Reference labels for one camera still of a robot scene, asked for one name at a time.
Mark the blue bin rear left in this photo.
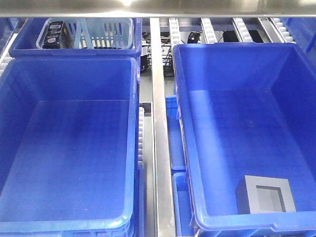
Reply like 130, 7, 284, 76
9, 18, 142, 59

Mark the black product box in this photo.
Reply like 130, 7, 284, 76
42, 21, 73, 49

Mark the lower blue bin between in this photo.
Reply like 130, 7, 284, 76
165, 95, 194, 237

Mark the large blue bin right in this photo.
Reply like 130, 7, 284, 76
173, 42, 316, 237

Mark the white roller track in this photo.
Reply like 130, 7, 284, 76
168, 18, 182, 47

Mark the large blue bin left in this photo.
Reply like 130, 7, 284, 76
0, 56, 138, 237

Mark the large blue bin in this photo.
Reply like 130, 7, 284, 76
0, 56, 138, 237
173, 42, 316, 237

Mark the steel shelf divider rail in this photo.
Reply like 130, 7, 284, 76
150, 18, 176, 237

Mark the light blue plastic basket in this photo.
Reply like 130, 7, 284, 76
36, 18, 134, 49

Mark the gray rectangular foam base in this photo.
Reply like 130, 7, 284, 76
236, 175, 296, 214

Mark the steel shelf top beam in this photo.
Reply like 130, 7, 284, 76
0, 0, 316, 17

